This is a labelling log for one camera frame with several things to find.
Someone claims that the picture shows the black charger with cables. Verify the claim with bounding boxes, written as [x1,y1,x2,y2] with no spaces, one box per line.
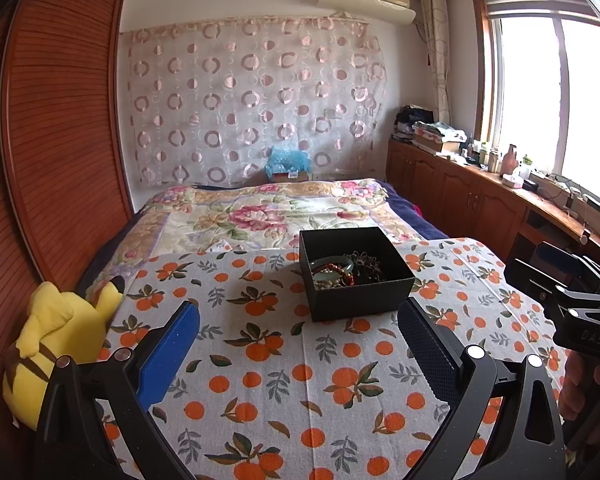
[530,172,600,215]

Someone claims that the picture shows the sheer circle pattern curtain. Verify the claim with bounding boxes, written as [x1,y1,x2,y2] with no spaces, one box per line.
[120,16,389,191]

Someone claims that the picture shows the stack of boxes and cloths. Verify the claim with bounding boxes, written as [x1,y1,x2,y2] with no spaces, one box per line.
[412,121,469,156]

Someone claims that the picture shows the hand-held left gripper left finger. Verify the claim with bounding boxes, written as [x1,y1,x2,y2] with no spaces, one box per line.
[35,301,202,480]

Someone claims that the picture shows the blue plastic bag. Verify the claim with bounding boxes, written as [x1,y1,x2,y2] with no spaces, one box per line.
[265,146,312,181]

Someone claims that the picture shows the orange print tablecloth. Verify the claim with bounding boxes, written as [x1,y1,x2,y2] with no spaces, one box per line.
[87,237,576,480]

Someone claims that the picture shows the dark red bead bracelet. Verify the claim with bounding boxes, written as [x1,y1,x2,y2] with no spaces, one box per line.
[324,258,357,287]

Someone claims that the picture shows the black jewelry box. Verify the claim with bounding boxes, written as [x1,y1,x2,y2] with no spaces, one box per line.
[299,226,416,323]

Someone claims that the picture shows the green jade bangle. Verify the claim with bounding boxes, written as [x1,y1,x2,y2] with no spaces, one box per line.
[311,260,353,287]

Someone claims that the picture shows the patterned window curtain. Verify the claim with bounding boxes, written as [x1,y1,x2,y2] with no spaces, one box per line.
[419,0,454,127]

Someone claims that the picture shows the yellow plush toy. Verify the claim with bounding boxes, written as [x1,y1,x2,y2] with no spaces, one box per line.
[2,277,126,432]

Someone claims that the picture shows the dark blue blanket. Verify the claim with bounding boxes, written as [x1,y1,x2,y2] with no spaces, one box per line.
[382,180,451,242]

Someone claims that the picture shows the pile of folded clothes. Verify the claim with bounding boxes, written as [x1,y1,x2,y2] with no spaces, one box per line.
[394,105,439,144]

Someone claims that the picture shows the floral quilt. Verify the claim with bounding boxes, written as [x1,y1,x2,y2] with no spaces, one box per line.
[77,178,406,302]

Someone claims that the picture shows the person's right hand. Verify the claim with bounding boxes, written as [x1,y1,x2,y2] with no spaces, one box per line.
[559,350,600,423]

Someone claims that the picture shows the window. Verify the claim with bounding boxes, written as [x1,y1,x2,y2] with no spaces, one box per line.
[471,0,600,223]

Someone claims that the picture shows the group of small bottles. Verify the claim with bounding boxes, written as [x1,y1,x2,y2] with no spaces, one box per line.
[461,136,502,172]

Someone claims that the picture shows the wooden cabinet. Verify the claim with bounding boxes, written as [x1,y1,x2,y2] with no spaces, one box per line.
[386,137,600,273]

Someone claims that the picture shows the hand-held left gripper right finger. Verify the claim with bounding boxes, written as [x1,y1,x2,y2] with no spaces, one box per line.
[396,297,566,480]

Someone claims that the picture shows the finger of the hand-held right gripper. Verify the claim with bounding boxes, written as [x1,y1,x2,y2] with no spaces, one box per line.
[504,258,581,311]
[536,241,600,287]

